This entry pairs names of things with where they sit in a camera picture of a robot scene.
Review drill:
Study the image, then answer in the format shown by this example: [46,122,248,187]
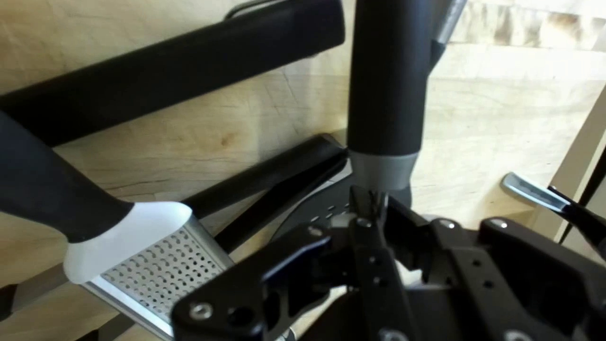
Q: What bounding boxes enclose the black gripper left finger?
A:
[171,185,415,341]

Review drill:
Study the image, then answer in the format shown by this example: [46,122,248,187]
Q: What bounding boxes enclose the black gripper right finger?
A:
[381,198,606,341]

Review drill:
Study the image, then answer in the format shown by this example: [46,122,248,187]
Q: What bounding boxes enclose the silver and black tool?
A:
[500,170,606,263]

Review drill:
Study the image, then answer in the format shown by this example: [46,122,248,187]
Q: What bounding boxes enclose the black slotted utensil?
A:
[182,132,356,253]

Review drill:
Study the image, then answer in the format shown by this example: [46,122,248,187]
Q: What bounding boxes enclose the steel grater with black handle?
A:
[0,109,235,338]

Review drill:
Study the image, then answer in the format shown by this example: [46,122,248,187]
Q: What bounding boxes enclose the long black utensil handle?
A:
[0,0,349,147]

